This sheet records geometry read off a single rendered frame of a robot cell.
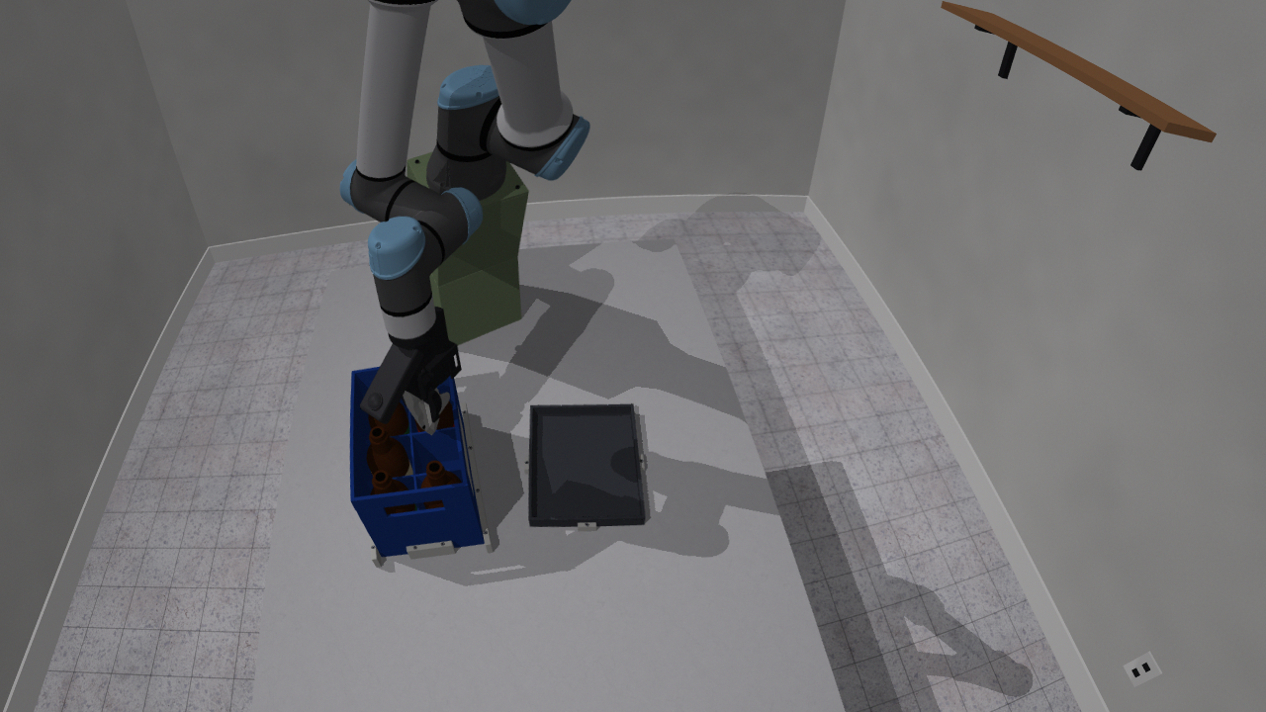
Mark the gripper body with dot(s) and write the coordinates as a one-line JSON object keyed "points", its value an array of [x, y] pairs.
{"points": [[438, 351]]}

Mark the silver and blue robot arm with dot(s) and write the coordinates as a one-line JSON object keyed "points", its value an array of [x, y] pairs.
{"points": [[419, 228]]}

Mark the blue crate with dividers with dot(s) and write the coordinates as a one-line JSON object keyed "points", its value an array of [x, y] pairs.
{"points": [[457, 521]]}

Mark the brown bottle with blue label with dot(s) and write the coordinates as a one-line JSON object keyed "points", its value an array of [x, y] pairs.
{"points": [[437, 476]]}

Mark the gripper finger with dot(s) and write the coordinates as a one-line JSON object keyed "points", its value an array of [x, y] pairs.
{"points": [[431, 407], [411, 402]]}

